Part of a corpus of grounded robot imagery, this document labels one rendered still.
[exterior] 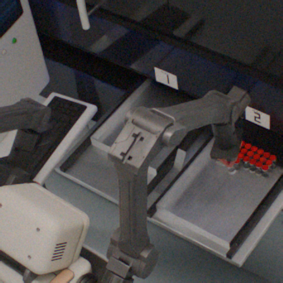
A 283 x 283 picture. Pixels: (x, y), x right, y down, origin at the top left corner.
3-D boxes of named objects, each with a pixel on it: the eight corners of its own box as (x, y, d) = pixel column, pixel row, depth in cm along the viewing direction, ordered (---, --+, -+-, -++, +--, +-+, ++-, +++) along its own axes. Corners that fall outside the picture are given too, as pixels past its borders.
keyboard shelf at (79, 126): (35, 90, 292) (34, 84, 290) (98, 110, 281) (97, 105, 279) (-34, 176, 268) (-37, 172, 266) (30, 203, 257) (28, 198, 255)
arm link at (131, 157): (98, 140, 154) (141, 162, 150) (137, 99, 162) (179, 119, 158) (106, 265, 187) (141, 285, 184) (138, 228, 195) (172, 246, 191)
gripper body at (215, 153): (243, 132, 209) (240, 115, 203) (234, 163, 204) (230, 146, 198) (220, 129, 211) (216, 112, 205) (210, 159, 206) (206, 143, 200)
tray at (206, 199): (219, 138, 252) (218, 131, 250) (289, 170, 240) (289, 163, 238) (156, 211, 236) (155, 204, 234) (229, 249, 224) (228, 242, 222)
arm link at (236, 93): (201, 99, 193) (232, 113, 190) (225, 67, 198) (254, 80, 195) (203, 126, 203) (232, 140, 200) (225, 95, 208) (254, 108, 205)
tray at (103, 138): (152, 79, 273) (151, 72, 271) (216, 107, 261) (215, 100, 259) (91, 144, 257) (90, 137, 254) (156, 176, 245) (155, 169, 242)
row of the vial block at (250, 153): (225, 148, 249) (224, 138, 246) (273, 170, 241) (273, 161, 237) (221, 152, 248) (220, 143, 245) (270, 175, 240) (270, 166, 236)
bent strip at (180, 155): (180, 160, 248) (178, 148, 244) (187, 163, 247) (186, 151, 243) (154, 191, 241) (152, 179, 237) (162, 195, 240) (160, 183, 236)
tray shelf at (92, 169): (141, 79, 277) (141, 75, 276) (319, 156, 245) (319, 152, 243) (54, 170, 254) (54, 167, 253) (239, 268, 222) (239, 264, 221)
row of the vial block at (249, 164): (221, 152, 248) (220, 143, 245) (270, 175, 240) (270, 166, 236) (217, 157, 247) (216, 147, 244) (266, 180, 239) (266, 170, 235)
